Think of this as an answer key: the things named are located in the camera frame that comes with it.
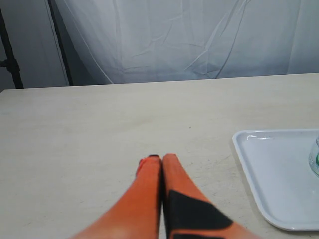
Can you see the black stand pole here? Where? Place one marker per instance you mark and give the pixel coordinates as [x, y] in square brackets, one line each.
[10, 63]

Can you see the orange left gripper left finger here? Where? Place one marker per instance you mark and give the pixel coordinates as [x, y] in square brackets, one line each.
[136, 215]

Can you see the white backdrop cloth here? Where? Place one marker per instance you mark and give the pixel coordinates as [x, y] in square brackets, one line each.
[131, 41]

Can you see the white plastic tray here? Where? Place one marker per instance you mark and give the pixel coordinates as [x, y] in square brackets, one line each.
[275, 164]

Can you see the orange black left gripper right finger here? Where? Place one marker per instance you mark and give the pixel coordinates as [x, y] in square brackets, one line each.
[189, 214]

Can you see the black backdrop frame pole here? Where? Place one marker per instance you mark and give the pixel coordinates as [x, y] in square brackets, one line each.
[59, 28]

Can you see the clear plastic bottle green label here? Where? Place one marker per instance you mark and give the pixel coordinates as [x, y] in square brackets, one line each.
[313, 157]

